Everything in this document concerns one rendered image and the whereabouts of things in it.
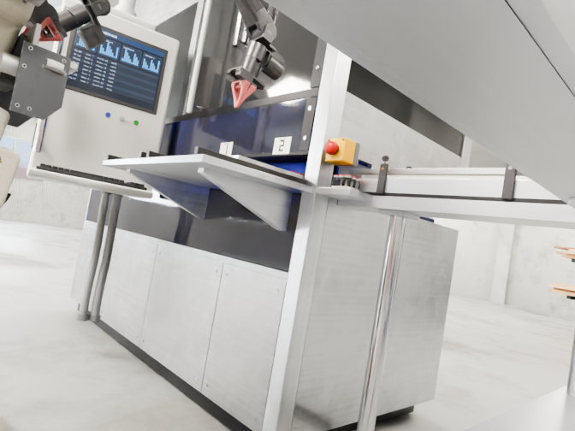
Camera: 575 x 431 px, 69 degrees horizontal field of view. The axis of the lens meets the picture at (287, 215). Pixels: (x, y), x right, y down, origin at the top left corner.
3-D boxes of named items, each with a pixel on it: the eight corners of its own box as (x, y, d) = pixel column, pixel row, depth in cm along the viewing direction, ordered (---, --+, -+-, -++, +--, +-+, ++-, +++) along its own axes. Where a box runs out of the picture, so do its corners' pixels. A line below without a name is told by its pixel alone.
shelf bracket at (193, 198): (200, 218, 175) (206, 187, 175) (204, 219, 173) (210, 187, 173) (120, 203, 152) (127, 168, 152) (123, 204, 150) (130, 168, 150)
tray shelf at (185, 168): (211, 191, 187) (211, 186, 187) (328, 197, 136) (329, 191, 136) (102, 165, 155) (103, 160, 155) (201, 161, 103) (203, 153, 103)
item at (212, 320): (198, 310, 344) (216, 205, 349) (430, 419, 192) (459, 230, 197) (66, 309, 276) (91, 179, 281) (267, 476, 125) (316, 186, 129)
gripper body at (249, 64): (263, 91, 125) (271, 69, 126) (239, 71, 118) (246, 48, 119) (250, 93, 129) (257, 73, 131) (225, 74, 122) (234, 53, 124)
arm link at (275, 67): (250, 29, 130) (268, 20, 123) (276, 51, 137) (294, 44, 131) (239, 62, 127) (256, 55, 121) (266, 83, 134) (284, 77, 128)
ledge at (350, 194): (345, 201, 138) (346, 195, 139) (377, 203, 129) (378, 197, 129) (316, 193, 129) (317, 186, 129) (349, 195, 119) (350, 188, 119)
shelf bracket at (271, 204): (280, 230, 138) (287, 191, 139) (286, 231, 136) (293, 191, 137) (190, 214, 115) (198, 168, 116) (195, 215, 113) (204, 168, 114)
